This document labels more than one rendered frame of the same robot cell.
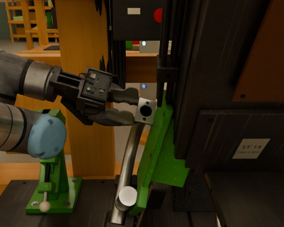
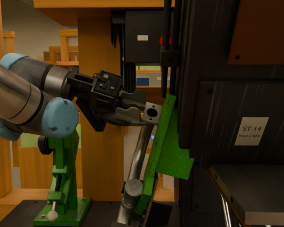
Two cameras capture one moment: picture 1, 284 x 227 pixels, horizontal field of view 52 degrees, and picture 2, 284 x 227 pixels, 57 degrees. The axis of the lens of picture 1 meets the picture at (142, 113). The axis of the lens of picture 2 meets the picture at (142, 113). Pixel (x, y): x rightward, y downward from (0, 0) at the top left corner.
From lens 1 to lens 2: 16 cm
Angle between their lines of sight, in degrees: 15
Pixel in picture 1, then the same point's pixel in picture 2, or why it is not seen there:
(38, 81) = (58, 79)
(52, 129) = (66, 108)
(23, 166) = (36, 191)
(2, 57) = (29, 60)
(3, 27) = not seen: hidden behind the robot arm
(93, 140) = (103, 162)
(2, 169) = (16, 193)
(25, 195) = (34, 211)
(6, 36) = not seen: hidden behind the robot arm
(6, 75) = (30, 74)
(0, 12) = not seen: hidden behind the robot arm
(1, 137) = (19, 102)
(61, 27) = (82, 57)
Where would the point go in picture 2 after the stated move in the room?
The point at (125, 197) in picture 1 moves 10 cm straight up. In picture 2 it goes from (130, 188) to (130, 138)
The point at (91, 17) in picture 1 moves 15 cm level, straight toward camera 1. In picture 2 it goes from (107, 50) to (107, 43)
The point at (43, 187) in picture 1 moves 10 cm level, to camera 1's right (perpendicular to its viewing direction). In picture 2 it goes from (52, 195) to (89, 196)
